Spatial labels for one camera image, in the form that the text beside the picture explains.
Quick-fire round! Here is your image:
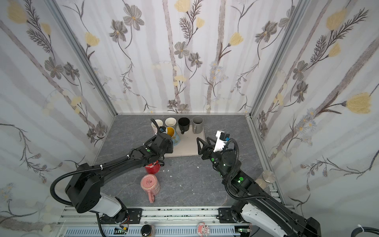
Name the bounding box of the beige plastic tray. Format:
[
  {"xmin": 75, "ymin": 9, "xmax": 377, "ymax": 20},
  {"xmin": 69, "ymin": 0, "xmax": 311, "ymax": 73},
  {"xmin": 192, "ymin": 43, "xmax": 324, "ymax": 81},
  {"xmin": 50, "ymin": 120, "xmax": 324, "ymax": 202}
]
[{"xmin": 165, "ymin": 125, "xmax": 205, "ymax": 158}]

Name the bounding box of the pink cartoon sticker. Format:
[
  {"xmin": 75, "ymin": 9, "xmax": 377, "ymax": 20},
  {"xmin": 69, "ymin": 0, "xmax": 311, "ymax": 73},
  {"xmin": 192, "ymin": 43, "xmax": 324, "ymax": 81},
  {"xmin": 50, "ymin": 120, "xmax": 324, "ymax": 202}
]
[{"xmin": 197, "ymin": 222, "xmax": 210, "ymax": 237}]

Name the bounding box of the grey-green mug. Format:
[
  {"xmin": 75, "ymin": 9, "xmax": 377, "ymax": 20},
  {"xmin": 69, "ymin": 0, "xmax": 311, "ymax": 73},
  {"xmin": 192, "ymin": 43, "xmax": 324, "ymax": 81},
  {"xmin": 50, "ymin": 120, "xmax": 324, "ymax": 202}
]
[{"xmin": 192, "ymin": 116, "xmax": 204, "ymax": 134}]

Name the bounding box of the small grey mug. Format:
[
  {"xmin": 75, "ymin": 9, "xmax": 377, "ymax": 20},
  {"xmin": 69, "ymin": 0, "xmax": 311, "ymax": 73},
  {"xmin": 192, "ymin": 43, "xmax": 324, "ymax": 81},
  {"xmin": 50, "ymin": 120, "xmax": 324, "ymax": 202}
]
[{"xmin": 165, "ymin": 117, "xmax": 177, "ymax": 130}]

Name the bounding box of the black round knob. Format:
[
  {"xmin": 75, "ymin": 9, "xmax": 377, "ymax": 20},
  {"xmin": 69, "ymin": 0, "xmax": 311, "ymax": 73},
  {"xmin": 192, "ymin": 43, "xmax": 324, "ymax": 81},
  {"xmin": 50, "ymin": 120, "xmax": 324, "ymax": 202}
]
[{"xmin": 141, "ymin": 224, "xmax": 153, "ymax": 237}]

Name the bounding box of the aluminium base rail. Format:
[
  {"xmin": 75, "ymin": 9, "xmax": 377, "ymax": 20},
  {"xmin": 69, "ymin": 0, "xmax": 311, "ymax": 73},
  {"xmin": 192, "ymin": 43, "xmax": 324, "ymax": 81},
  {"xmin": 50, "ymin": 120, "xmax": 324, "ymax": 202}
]
[{"xmin": 56, "ymin": 205, "xmax": 306, "ymax": 237}]

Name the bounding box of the red mug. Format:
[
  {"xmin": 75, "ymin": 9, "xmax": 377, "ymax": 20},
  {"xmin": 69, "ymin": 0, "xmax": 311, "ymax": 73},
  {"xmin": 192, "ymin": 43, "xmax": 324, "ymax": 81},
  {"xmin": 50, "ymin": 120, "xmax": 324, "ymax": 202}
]
[{"xmin": 145, "ymin": 161, "xmax": 165, "ymax": 174}]

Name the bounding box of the pale pink mug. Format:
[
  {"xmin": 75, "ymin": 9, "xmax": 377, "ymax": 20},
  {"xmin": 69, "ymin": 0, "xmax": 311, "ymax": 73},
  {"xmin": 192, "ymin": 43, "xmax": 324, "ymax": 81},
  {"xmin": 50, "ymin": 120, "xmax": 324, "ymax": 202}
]
[{"xmin": 151, "ymin": 119, "xmax": 163, "ymax": 134}]

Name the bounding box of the blue butterfly mug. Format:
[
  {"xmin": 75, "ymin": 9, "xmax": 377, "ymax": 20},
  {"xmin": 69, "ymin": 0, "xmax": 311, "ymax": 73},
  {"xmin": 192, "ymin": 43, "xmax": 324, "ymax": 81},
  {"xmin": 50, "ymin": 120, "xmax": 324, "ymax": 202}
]
[{"xmin": 166, "ymin": 127, "xmax": 180, "ymax": 146}]

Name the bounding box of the white cable duct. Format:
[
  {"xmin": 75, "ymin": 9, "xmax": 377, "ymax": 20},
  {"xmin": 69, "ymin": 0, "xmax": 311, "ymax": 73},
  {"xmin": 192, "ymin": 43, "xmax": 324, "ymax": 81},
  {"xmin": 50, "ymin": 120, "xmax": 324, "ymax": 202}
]
[{"xmin": 63, "ymin": 226, "xmax": 240, "ymax": 237}]

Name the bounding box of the black corrugated cable hose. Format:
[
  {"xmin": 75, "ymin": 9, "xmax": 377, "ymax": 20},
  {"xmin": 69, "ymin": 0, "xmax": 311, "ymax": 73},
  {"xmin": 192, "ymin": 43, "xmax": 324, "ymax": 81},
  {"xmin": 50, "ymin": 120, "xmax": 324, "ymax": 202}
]
[{"xmin": 49, "ymin": 165, "xmax": 104, "ymax": 206}]

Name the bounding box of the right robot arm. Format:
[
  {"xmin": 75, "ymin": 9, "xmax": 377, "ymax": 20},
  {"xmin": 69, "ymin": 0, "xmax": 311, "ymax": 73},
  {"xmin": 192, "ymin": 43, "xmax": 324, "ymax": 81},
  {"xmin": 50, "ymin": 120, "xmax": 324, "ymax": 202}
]
[{"xmin": 196, "ymin": 137, "xmax": 321, "ymax": 237}]

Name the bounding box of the black mug white base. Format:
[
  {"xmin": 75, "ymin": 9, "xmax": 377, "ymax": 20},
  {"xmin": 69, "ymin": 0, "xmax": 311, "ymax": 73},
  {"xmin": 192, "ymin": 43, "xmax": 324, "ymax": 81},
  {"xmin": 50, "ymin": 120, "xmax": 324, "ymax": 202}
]
[{"xmin": 178, "ymin": 117, "xmax": 190, "ymax": 134}]

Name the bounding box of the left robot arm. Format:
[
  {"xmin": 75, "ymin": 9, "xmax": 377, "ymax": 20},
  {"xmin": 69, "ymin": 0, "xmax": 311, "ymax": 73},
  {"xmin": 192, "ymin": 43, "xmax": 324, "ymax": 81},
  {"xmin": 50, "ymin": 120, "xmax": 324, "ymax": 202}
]
[{"xmin": 50, "ymin": 126, "xmax": 173, "ymax": 224}]

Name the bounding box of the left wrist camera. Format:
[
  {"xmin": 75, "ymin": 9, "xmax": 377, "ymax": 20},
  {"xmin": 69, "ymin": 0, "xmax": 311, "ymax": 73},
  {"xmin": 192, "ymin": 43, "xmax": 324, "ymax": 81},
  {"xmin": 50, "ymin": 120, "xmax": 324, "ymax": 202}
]
[{"xmin": 159, "ymin": 126, "xmax": 167, "ymax": 133}]

